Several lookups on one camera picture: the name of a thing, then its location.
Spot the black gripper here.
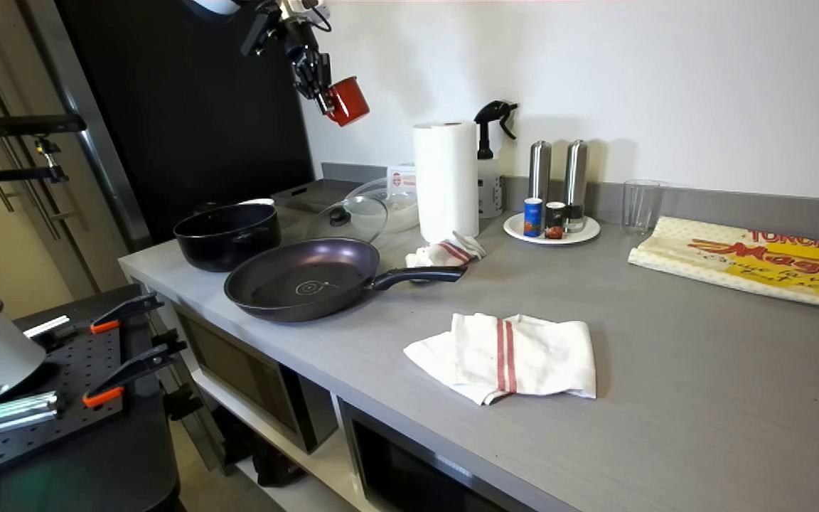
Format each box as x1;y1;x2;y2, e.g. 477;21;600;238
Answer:
275;15;335;113

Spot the orange cup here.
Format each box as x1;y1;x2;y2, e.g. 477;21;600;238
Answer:
324;76;369;124

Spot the clear plastic container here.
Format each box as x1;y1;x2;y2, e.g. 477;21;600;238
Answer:
273;180;352;242

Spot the glass pan lid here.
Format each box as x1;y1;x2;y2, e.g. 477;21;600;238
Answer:
309;180;418;242

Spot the white paper towel roll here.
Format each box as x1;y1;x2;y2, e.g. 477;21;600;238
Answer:
412;123;477;242

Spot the black deep pan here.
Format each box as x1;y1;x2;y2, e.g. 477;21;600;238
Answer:
174;204;281;272

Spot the black spray bottle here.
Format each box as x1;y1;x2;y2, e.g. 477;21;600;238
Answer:
474;100;516;220

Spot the purple frying pan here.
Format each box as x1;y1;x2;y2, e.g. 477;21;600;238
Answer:
224;238;464;321

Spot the red striped dish towel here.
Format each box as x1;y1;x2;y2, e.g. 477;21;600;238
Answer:
405;231;486;268

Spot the steel pepper mill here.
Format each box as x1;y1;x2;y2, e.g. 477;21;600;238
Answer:
530;139;551;198

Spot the white plate with spices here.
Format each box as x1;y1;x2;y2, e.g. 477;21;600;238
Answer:
504;198;600;248

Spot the steel salt mill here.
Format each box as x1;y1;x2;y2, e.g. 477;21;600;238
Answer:
565;139;588;220

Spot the white folded cloth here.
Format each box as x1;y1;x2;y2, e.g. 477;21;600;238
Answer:
405;313;598;406

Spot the clear drinking glass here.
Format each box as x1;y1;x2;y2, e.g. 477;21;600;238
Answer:
622;181;659;232

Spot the black perforated robot table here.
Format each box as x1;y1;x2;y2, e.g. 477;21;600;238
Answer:
0;286;182;512

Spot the yellow printed tea towel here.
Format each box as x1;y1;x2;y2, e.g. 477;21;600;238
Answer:
629;215;819;308

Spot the orange handled clamp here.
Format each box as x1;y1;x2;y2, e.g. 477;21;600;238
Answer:
89;292;162;335
82;331;186;410

